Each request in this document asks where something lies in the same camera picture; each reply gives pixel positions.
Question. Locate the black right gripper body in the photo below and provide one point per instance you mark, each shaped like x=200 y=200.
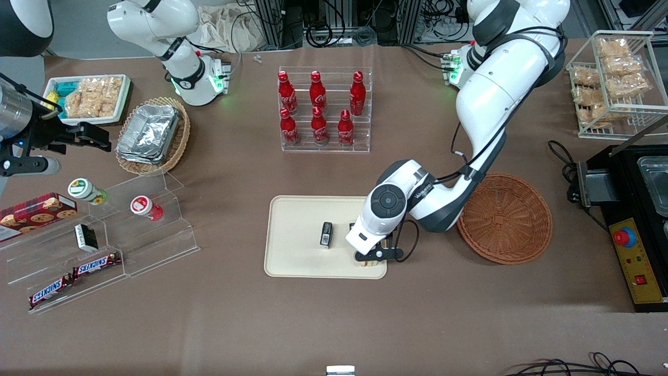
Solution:
x=46 y=133

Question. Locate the triangular sandwich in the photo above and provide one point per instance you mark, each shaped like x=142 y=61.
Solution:
x=371 y=262

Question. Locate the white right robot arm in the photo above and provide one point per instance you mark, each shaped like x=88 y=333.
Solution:
x=156 y=26

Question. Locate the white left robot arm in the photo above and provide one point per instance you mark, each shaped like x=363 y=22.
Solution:
x=496 y=89

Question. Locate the white snack tray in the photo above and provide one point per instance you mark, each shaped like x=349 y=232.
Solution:
x=121 y=107

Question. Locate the beige plastic tray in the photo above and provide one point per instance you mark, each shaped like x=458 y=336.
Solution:
x=297 y=235

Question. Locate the light wicker basket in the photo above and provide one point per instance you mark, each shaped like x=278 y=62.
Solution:
x=180 y=141

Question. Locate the brown wicker basket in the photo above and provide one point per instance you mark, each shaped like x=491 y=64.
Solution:
x=506 y=219

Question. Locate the small black box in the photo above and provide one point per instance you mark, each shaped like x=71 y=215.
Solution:
x=326 y=235

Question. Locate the clear rice cracker bag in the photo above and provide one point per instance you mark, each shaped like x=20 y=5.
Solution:
x=94 y=96

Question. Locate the yellow snack packet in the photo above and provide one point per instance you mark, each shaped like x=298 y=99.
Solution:
x=51 y=100

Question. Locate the green lid cup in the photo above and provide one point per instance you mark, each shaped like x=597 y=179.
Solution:
x=83 y=189

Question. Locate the teal snack packet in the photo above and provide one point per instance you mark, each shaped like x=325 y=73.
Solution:
x=65 y=87

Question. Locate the stacked foil containers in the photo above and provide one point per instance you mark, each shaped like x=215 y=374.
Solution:
x=148 y=133

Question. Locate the red cookie box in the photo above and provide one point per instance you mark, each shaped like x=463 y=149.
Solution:
x=36 y=211

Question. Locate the red lid cup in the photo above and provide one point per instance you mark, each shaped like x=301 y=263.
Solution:
x=143 y=206

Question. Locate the clear acrylic bottle rack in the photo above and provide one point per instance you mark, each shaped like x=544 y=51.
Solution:
x=334 y=143

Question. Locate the black and white box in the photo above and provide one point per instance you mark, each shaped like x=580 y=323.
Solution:
x=86 y=237

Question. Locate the red cola bottle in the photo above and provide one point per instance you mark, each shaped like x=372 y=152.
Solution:
x=288 y=129
x=357 y=94
x=286 y=94
x=319 y=128
x=317 y=93
x=345 y=130

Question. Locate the clear acrylic stepped stand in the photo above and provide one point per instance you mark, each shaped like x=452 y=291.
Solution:
x=156 y=240

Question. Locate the snickers bar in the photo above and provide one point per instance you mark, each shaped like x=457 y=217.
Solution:
x=96 y=265
x=49 y=291

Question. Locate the small white edge device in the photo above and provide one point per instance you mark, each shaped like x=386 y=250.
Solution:
x=340 y=371

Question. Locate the beige cloth bag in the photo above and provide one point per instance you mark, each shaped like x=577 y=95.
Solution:
x=229 y=28

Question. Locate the small grey connector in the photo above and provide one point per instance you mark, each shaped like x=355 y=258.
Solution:
x=257 y=58

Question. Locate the red emergency stop button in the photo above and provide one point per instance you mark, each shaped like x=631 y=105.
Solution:
x=624 y=237

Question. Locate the clear fried snack bag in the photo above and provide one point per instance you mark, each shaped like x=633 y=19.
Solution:
x=613 y=48
x=592 y=109
x=587 y=75
x=626 y=75

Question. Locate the black table appliance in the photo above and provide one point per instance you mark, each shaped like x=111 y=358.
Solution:
x=623 y=177

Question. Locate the yellow control panel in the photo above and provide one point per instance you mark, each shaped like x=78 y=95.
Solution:
x=639 y=266

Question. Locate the steel pan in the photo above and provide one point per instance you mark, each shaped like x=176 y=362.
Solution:
x=655 y=183

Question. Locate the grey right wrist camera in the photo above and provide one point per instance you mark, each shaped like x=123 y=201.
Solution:
x=26 y=166

